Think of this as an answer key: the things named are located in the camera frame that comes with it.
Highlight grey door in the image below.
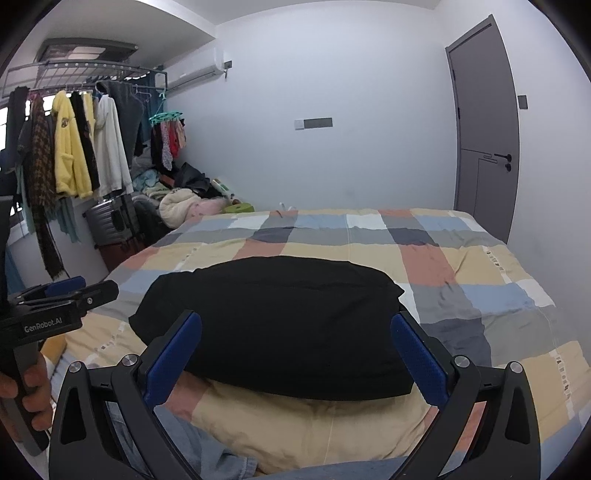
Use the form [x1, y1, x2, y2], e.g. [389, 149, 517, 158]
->
[445, 14, 521, 245]

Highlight light teal scarf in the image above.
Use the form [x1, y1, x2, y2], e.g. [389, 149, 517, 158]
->
[22, 185, 80, 244]

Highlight person's left hand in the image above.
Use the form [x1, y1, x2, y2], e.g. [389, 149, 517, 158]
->
[0, 353, 54, 432]

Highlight checkered blanket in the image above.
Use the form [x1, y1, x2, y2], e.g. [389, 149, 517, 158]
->
[44, 208, 585, 476]

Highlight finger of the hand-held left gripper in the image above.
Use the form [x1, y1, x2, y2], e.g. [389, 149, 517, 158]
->
[18, 280, 120, 320]
[8, 275, 88, 306]

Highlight black hanging garment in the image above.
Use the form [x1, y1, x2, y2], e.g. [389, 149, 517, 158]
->
[69, 92, 101, 191]

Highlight ceiling light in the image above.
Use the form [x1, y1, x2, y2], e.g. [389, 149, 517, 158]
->
[34, 39, 140, 64]

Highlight black bag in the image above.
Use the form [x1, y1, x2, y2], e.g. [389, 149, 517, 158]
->
[131, 196, 172, 241]

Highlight black jacket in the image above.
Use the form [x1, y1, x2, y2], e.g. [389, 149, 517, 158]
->
[173, 161, 214, 197]

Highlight white hoodie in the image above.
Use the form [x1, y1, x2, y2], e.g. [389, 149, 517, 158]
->
[94, 95, 135, 197]

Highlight white air conditioner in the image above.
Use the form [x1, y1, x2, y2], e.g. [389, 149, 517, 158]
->
[154, 47, 232, 89]

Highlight grey wall panel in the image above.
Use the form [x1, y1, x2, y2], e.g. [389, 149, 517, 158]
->
[294, 117, 334, 132]

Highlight dark hanging jacket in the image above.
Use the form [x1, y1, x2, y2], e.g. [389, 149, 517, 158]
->
[6, 87, 34, 163]

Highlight grey hanging sweater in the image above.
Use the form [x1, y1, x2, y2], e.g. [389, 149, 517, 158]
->
[95, 79, 147, 158]

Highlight grey suitcase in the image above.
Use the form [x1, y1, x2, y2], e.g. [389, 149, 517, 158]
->
[83, 196, 136, 246]

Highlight cream fluffy coat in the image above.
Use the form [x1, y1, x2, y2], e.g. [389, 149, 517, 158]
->
[158, 188, 205, 230]

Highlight dark red suitcase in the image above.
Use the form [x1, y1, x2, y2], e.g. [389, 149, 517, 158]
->
[95, 239, 149, 274]

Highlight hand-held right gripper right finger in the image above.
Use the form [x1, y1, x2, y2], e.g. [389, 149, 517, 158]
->
[390, 310, 541, 480]

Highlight white green box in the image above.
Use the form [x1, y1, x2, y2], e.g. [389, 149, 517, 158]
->
[210, 178, 236, 200]

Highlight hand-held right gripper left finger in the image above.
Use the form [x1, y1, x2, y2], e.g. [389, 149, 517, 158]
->
[48, 310, 204, 480]

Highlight yellow hoodie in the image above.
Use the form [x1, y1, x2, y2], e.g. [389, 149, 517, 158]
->
[52, 90, 93, 200]

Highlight black garment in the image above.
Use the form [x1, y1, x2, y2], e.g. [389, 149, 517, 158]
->
[69, 92, 101, 191]
[128, 256, 415, 401]

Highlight person's blue jeans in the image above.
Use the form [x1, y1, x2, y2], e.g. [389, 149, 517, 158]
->
[105, 401, 409, 480]

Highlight pile of light clothes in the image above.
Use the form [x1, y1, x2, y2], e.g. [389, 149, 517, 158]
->
[133, 167, 172, 202]

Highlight pink garment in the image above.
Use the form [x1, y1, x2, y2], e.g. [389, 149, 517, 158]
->
[191, 198, 232, 219]

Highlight metal clothes rack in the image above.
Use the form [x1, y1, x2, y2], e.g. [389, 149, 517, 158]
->
[0, 60, 165, 100]

